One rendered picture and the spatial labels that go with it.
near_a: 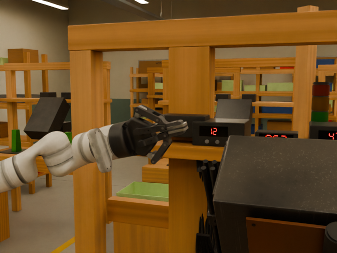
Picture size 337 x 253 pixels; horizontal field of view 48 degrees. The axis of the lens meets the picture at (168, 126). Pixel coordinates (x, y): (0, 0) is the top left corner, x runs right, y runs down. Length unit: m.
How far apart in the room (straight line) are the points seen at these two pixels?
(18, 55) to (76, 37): 4.99
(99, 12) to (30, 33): 2.35
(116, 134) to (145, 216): 0.76
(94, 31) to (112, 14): 11.05
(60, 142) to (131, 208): 0.69
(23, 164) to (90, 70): 0.60
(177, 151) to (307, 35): 0.51
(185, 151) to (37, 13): 10.99
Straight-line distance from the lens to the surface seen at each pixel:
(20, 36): 11.31
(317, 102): 1.24
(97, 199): 1.50
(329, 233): 0.61
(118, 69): 12.20
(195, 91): 1.26
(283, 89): 7.85
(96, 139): 0.76
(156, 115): 0.75
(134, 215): 1.52
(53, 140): 0.89
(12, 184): 0.93
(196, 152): 1.15
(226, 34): 1.25
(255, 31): 1.23
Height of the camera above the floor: 1.73
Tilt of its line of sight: 6 degrees down
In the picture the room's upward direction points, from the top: straight up
